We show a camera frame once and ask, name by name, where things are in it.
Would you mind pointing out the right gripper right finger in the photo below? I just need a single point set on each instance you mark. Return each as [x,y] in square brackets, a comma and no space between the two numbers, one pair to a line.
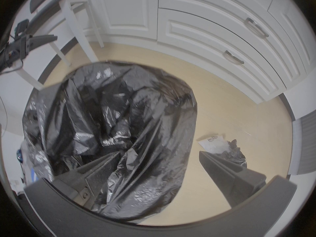
[227,179]

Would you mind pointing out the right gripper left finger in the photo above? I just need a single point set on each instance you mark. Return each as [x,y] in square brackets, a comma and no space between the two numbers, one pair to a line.
[98,174]

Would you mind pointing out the black plastic bag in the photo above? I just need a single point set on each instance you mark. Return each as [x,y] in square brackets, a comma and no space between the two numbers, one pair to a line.
[148,132]

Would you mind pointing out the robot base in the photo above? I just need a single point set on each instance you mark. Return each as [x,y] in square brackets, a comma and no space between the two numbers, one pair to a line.
[26,180]

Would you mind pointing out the crumpled black plastic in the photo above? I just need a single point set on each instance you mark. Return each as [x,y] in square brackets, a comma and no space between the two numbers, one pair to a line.
[234,155]

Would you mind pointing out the clear printed wrapper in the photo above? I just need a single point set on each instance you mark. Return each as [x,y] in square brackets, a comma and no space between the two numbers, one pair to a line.
[209,143]

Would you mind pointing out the white chair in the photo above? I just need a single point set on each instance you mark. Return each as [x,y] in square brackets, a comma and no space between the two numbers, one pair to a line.
[77,31]

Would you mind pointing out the white wardrobe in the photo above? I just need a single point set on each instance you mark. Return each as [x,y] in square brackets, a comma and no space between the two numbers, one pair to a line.
[197,21]

